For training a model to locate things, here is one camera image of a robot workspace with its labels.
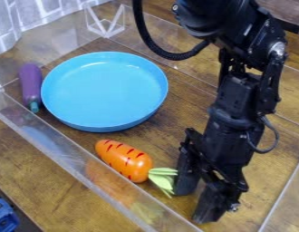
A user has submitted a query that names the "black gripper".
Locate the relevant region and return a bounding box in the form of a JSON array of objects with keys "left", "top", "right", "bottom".
[{"left": 174, "top": 107, "right": 265, "bottom": 224}]

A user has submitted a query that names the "orange toy carrot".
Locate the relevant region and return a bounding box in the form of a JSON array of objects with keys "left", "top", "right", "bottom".
[{"left": 96, "top": 140, "right": 177, "bottom": 198}]

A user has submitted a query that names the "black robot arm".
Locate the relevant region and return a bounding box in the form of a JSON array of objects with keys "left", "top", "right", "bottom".
[{"left": 173, "top": 0, "right": 287, "bottom": 224}]

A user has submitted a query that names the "blue round plate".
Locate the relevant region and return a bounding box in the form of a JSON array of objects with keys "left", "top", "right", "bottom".
[{"left": 41, "top": 52, "right": 168, "bottom": 132}]

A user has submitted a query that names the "blue object at corner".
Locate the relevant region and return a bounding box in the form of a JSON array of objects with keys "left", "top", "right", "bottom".
[{"left": 0, "top": 198, "right": 20, "bottom": 232}]

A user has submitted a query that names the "purple toy eggplant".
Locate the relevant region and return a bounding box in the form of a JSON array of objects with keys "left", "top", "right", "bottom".
[{"left": 20, "top": 63, "right": 42, "bottom": 113}]

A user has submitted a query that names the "white patterned curtain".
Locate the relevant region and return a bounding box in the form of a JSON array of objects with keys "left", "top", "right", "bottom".
[{"left": 0, "top": 0, "right": 110, "bottom": 54}]

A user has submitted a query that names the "clear acrylic enclosure wall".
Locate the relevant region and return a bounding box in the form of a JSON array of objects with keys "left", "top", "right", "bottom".
[{"left": 0, "top": 0, "right": 299, "bottom": 232}]

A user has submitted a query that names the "black braided cable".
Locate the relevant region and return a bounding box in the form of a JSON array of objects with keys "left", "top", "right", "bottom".
[{"left": 130, "top": 0, "right": 212, "bottom": 62}]

